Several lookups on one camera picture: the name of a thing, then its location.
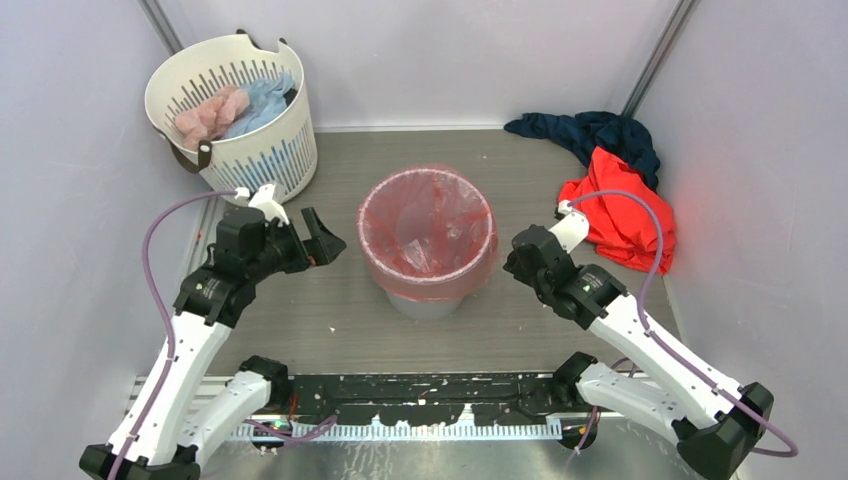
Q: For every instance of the grey plastic trash bin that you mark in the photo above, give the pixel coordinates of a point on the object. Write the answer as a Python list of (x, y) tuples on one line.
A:
[(424, 310)]

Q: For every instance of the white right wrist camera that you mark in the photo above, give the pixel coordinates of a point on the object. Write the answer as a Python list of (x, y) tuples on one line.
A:
[(572, 226)]

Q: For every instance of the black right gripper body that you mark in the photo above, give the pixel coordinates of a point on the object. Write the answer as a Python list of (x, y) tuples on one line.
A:
[(514, 266)]

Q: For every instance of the light blue plastic bag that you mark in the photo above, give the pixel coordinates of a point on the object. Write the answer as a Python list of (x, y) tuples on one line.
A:
[(268, 99)]

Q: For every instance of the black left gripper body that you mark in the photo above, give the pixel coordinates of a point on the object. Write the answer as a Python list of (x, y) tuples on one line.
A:
[(284, 252)]

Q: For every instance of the pink plastic bag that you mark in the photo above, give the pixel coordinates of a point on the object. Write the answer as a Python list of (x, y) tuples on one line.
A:
[(212, 118)]

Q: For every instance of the navy blue cloth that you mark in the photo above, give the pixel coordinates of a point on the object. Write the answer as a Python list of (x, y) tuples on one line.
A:
[(582, 133)]

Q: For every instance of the left aluminium corner post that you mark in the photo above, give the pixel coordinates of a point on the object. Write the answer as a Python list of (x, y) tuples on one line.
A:
[(162, 25)]

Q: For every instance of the red plastic trash bag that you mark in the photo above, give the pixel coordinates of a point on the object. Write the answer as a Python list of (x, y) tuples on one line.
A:
[(427, 234)]

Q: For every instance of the aluminium frame rail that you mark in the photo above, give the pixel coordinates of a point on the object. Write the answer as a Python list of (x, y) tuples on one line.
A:
[(273, 428)]

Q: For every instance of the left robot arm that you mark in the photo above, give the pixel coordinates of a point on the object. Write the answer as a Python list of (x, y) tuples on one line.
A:
[(159, 438)]

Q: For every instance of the white slotted laundry basket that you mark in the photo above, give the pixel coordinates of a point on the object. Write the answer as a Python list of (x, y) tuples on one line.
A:
[(282, 151)]

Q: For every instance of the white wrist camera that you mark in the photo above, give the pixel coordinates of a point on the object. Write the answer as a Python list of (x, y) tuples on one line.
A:
[(572, 226), (267, 200)]

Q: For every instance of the right aluminium corner post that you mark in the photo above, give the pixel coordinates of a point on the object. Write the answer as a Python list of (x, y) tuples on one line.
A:
[(663, 47)]

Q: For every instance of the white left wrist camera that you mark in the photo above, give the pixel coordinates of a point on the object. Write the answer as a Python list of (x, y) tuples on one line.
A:
[(267, 200)]

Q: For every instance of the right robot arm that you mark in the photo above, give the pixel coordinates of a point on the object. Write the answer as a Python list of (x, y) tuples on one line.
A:
[(708, 417)]

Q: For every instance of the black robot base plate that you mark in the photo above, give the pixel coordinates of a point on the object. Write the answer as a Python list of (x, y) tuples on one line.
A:
[(426, 399)]

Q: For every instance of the red cloth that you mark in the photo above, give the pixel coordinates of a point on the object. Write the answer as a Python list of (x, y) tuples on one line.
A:
[(621, 229)]

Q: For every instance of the aluminium corner post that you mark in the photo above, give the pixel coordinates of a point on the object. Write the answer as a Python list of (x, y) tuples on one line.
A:
[(162, 25), (663, 47)]

